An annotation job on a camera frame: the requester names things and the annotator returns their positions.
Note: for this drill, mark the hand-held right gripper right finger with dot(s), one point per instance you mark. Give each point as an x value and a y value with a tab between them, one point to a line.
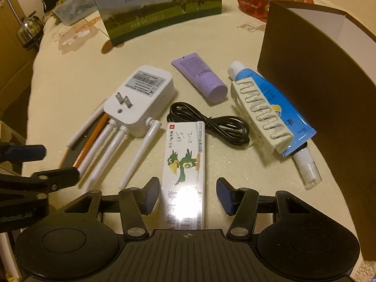
223	195

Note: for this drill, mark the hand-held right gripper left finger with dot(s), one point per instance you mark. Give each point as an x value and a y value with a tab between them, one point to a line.
152	195

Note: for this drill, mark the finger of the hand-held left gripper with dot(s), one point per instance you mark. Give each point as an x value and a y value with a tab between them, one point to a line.
26	152
58	176

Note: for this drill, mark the medicine box with green bird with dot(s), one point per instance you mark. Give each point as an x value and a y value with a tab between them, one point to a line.
182	164

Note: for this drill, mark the orange utility knife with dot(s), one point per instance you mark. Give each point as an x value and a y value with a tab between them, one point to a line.
94	135

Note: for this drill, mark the white plastic clip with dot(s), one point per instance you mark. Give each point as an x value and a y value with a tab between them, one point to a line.
245	117

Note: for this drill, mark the white wifi repeater with antennas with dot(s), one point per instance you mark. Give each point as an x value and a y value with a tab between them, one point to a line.
141	100

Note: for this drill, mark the blue toothpaste tube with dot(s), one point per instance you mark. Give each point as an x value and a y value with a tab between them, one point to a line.
293	114

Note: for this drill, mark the white cardboard box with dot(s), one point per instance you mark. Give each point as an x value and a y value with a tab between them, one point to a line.
323	94

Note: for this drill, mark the small white tube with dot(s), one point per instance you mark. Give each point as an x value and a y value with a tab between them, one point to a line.
308	170

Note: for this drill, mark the wooden cabinet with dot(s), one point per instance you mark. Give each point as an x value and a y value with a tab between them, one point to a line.
14	50

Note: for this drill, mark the purple cream tube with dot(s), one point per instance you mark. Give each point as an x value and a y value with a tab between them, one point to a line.
202	79

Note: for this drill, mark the metal kettle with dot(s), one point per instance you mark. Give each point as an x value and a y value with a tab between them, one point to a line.
29	29

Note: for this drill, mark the milk carton with cow print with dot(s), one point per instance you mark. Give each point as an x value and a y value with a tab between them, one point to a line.
147	14

